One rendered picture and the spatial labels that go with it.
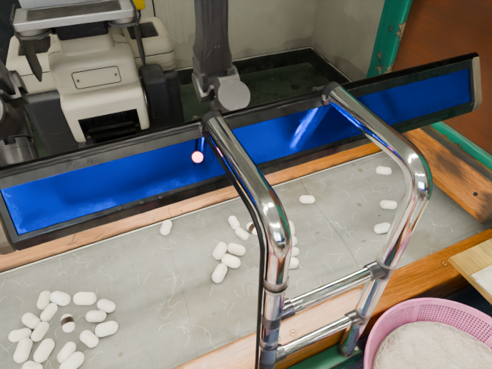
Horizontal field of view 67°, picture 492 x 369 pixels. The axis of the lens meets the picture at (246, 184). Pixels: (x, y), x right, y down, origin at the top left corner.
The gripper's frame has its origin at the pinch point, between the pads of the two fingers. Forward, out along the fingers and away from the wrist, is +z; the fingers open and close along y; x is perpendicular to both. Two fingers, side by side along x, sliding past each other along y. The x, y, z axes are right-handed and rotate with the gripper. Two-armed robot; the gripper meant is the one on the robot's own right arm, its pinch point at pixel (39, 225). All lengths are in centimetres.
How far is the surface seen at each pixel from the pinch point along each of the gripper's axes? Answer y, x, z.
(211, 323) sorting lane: 21.6, -5.3, 24.6
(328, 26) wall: 172, 148, -91
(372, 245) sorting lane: 56, -4, 23
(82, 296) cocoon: 2.9, 1.0, 13.7
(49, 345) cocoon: -2.8, -2.9, 18.7
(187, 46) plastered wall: 77, 168, -105
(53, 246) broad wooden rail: -1.2, 10.6, 3.7
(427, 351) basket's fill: 52, -16, 39
